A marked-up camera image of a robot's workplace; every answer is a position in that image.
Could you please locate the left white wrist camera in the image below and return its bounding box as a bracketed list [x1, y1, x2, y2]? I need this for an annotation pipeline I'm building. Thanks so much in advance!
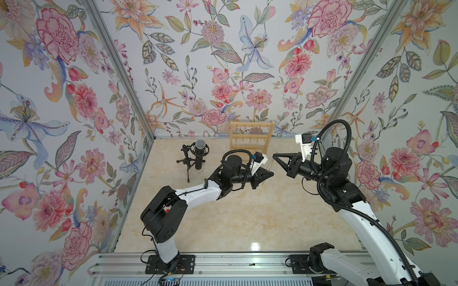
[250, 152, 268, 175]

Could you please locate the wooden jewelry display stand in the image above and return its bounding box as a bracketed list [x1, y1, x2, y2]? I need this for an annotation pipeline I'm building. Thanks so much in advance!
[230, 121, 274, 154]

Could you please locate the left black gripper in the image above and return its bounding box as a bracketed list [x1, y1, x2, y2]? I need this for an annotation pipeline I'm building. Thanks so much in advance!
[228, 167, 273, 189]

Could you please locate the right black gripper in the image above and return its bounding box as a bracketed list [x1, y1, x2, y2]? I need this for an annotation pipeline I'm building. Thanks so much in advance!
[276, 154, 334, 189]

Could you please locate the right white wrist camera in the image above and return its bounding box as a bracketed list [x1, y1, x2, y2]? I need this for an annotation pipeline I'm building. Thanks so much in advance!
[295, 132, 319, 162]

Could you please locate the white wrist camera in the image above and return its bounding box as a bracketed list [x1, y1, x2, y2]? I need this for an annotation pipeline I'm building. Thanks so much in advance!
[295, 132, 319, 162]
[250, 152, 268, 175]

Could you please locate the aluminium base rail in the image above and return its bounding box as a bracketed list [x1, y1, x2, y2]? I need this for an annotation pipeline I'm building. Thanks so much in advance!
[87, 251, 391, 280]

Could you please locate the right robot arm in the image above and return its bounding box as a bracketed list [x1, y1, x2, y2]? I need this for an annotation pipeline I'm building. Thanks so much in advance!
[273, 119, 440, 286]

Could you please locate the black microphone with mesh head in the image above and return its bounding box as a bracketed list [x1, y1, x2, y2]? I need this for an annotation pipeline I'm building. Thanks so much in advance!
[194, 139, 209, 170]

